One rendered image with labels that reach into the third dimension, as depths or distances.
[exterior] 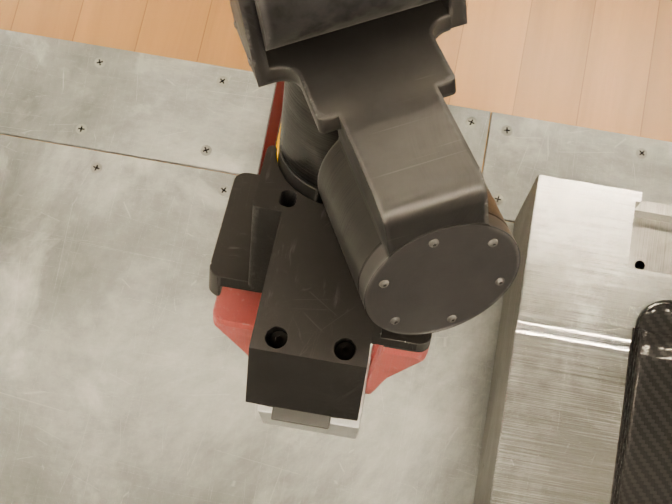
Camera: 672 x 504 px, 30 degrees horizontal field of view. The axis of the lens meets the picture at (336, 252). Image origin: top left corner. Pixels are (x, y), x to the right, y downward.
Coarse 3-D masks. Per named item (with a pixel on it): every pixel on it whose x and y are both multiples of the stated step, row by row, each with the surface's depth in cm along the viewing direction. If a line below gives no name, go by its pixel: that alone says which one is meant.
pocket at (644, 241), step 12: (636, 204) 71; (648, 204) 72; (660, 204) 72; (636, 216) 73; (648, 216) 73; (660, 216) 73; (636, 228) 73; (648, 228) 73; (660, 228) 73; (636, 240) 73; (648, 240) 73; (660, 240) 73; (636, 252) 73; (648, 252) 73; (660, 252) 73; (636, 264) 74; (648, 264) 73; (660, 264) 73
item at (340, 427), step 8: (368, 360) 61; (368, 368) 61; (264, 408) 61; (360, 408) 61; (264, 416) 62; (360, 416) 61; (272, 424) 66; (280, 424) 65; (288, 424) 64; (296, 424) 63; (336, 424) 60; (344, 424) 60; (352, 424) 60; (320, 432) 65; (328, 432) 65; (336, 432) 64; (344, 432) 63; (352, 432) 62
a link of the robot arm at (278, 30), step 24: (264, 0) 41; (288, 0) 41; (312, 0) 41; (336, 0) 42; (360, 0) 42; (384, 0) 42; (408, 0) 43; (432, 0) 44; (264, 24) 41; (288, 24) 42; (312, 24) 42; (336, 24) 43
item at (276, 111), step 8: (280, 88) 80; (280, 96) 80; (272, 104) 80; (280, 104) 79; (272, 112) 79; (280, 112) 79; (272, 120) 79; (272, 128) 79; (272, 136) 79; (264, 144) 79; (272, 144) 79; (264, 152) 79
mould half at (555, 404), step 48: (576, 192) 71; (624, 192) 71; (528, 240) 70; (576, 240) 70; (624, 240) 70; (528, 288) 69; (576, 288) 69; (624, 288) 69; (528, 336) 69; (576, 336) 69; (624, 336) 69; (528, 384) 68; (576, 384) 68; (624, 384) 68; (528, 432) 68; (576, 432) 68; (480, 480) 73; (528, 480) 67; (576, 480) 67
